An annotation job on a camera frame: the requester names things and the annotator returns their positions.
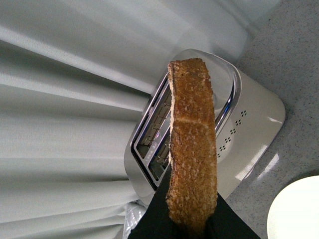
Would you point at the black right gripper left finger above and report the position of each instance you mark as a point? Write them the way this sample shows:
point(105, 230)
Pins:
point(156, 223)

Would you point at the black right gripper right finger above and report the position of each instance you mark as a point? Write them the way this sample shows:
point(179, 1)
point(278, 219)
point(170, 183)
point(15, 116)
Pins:
point(226, 224)

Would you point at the slice of brown bread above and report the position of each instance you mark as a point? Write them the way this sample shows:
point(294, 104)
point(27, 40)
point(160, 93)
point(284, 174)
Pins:
point(192, 193)

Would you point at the beige two-slot toaster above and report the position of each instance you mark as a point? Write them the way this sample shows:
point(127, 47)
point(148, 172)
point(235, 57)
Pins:
point(247, 116)

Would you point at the upper silver quilted oven mitt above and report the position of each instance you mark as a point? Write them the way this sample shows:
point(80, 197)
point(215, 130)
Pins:
point(134, 212)

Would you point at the white round plate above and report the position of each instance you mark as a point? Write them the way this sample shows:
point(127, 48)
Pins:
point(294, 213)

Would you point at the grey curtain backdrop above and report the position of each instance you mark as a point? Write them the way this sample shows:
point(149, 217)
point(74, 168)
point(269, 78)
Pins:
point(75, 76)

